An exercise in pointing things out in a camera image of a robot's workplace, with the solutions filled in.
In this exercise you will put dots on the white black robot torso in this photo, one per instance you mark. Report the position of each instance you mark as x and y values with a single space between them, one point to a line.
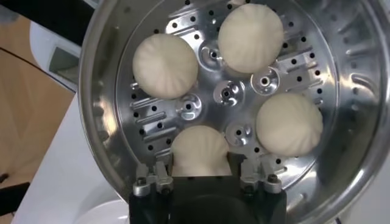
45 36

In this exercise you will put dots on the white oval plate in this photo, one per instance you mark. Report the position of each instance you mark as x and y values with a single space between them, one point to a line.
103 213

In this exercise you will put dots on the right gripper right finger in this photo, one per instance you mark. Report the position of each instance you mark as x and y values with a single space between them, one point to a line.
250 176

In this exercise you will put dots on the white steamed baozi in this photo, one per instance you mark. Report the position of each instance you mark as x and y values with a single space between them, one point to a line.
289 124
251 38
199 152
164 65

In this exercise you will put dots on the stainless steel steamer pot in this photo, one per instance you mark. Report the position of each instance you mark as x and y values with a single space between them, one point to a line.
350 91

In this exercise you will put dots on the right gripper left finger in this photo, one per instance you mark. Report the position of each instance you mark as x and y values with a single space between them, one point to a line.
161 179

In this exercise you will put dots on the black block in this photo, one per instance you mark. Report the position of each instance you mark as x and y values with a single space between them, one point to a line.
15 198

